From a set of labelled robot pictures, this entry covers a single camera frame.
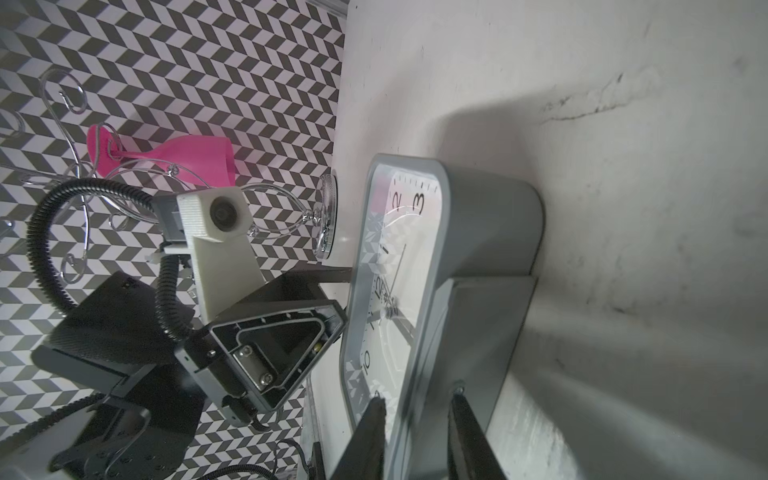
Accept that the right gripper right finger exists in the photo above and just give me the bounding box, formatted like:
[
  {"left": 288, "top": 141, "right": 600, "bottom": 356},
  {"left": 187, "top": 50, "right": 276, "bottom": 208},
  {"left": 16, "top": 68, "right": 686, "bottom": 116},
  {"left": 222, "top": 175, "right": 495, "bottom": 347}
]
[{"left": 447, "top": 391, "right": 506, "bottom": 480}]

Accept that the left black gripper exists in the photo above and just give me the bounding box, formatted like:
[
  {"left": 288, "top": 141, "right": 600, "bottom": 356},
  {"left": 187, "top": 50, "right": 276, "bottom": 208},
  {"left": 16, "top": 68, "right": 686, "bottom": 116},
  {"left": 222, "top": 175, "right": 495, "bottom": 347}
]
[{"left": 109, "top": 265, "right": 352, "bottom": 432}]

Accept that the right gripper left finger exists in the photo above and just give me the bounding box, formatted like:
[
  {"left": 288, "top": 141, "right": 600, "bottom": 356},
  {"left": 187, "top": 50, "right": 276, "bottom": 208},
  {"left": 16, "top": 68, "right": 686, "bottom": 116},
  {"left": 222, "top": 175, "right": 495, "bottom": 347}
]
[{"left": 331, "top": 397, "right": 386, "bottom": 480}]

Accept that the green rectangular analog clock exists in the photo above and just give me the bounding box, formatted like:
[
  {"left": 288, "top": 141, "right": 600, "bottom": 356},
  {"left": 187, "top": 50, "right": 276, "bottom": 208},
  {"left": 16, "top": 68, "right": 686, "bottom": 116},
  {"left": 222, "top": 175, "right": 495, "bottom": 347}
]
[{"left": 339, "top": 154, "right": 544, "bottom": 479}]

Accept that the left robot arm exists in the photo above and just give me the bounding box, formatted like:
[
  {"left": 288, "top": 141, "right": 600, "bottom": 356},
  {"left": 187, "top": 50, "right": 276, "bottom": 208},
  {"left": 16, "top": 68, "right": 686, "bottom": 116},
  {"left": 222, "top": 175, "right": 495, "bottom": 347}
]
[{"left": 1, "top": 179, "right": 351, "bottom": 479}]

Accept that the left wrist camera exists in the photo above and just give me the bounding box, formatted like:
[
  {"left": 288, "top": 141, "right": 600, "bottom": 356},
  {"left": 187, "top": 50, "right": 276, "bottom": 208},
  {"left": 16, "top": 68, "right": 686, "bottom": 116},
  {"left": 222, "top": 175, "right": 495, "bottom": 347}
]
[{"left": 151, "top": 187, "right": 266, "bottom": 324}]

